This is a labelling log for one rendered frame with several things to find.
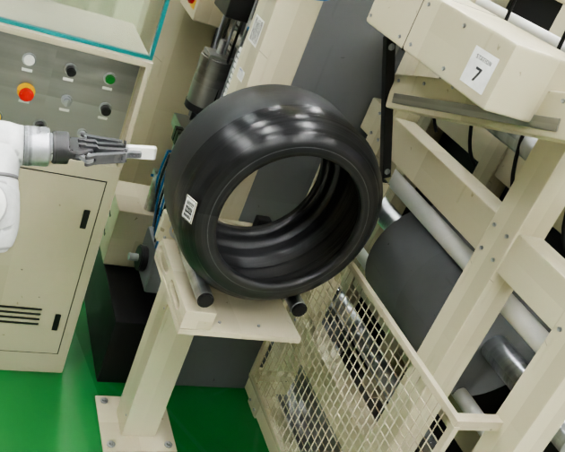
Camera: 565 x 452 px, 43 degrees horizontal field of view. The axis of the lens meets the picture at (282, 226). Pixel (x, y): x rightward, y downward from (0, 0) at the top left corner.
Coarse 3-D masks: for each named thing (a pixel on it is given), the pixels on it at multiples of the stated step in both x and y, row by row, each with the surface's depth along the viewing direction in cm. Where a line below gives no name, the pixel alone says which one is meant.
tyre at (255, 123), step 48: (240, 96) 178; (288, 96) 177; (192, 144) 175; (240, 144) 166; (288, 144) 167; (336, 144) 172; (192, 192) 169; (336, 192) 210; (192, 240) 175; (240, 240) 211; (288, 240) 214; (336, 240) 205; (240, 288) 186; (288, 288) 191
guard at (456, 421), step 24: (336, 312) 216; (384, 312) 194; (312, 336) 227; (336, 336) 215; (336, 384) 210; (360, 384) 200; (432, 384) 172; (264, 408) 248; (360, 408) 199; (408, 432) 178
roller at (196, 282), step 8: (176, 240) 207; (184, 264) 198; (192, 272) 192; (192, 280) 190; (200, 280) 189; (192, 288) 189; (200, 288) 186; (208, 288) 187; (200, 296) 184; (208, 296) 184; (200, 304) 185; (208, 304) 186
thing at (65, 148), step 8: (56, 136) 158; (64, 136) 159; (56, 144) 158; (64, 144) 158; (72, 144) 162; (56, 152) 158; (64, 152) 159; (72, 152) 159; (80, 152) 160; (88, 152) 161; (56, 160) 159; (64, 160) 160; (80, 160) 160
